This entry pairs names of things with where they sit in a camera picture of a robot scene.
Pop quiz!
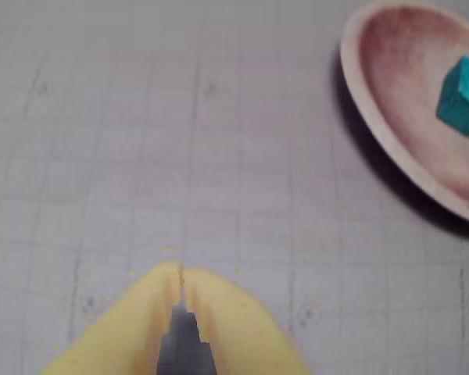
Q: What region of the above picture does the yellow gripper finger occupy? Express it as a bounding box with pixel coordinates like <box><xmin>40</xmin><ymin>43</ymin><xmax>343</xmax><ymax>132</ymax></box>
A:
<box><xmin>183</xmin><ymin>267</ymin><xmax>314</xmax><ymax>375</ymax></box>
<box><xmin>38</xmin><ymin>260</ymin><xmax>183</xmax><ymax>375</ymax></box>

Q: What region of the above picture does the blue block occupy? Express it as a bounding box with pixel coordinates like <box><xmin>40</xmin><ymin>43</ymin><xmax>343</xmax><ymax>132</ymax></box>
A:
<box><xmin>436</xmin><ymin>55</ymin><xmax>469</xmax><ymax>140</ymax></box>

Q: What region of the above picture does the round wooden bowl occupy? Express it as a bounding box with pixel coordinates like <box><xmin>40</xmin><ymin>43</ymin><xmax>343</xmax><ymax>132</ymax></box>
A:
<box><xmin>339</xmin><ymin>0</ymin><xmax>469</xmax><ymax>228</ymax></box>

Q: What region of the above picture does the brown grid paper mat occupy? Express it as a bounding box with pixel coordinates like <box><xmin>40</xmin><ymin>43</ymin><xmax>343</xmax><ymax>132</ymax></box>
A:
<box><xmin>0</xmin><ymin>0</ymin><xmax>469</xmax><ymax>375</ymax></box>

